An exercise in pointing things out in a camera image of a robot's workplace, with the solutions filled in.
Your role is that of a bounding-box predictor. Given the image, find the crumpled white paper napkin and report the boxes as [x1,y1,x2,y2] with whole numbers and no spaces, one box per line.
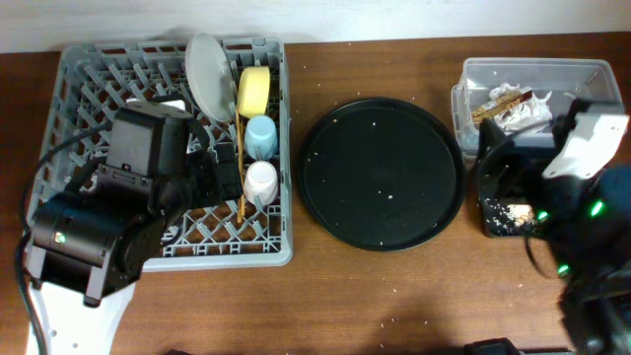
[494,92,552,131]

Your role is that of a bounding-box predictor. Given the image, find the rice and peanut shell scraps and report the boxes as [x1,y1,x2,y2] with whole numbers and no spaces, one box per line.
[482,198,535,237]

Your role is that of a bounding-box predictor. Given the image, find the pink plastic cup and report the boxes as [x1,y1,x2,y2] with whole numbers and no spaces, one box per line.
[244,161,279,205]

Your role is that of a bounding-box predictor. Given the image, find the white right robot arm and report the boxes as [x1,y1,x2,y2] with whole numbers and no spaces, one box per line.
[474,114,630,354]

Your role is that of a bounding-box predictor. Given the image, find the yellow bowl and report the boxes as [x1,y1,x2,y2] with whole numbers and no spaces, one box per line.
[238,66,271,118]

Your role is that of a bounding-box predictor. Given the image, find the clear plastic bin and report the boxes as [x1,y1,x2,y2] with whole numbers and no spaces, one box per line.
[451,57,622,161]

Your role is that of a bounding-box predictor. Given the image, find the light blue plastic cup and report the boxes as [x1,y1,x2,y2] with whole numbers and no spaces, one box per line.
[245,115,278,161]

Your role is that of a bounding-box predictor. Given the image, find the brown printed wrapper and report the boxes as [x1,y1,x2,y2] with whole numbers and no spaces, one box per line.
[470,87,532,123]

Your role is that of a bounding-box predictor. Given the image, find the black rectangular tray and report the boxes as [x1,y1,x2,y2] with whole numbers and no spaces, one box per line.
[474,154,535,238]

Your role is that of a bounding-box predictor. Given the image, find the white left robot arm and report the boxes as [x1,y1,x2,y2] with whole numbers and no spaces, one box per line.
[16,102,243,310]

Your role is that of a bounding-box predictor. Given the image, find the round black tray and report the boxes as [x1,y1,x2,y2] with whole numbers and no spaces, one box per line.
[296,98,466,252]

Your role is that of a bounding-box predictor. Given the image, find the grey plastic dishwasher rack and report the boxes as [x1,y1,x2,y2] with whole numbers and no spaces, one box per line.
[22,37,292,273]

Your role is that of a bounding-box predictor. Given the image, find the wooden chopstick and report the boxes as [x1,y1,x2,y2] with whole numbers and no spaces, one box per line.
[235,107,245,224]

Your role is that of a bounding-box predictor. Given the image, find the white round plate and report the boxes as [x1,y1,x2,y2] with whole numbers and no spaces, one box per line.
[184,33,236,123]

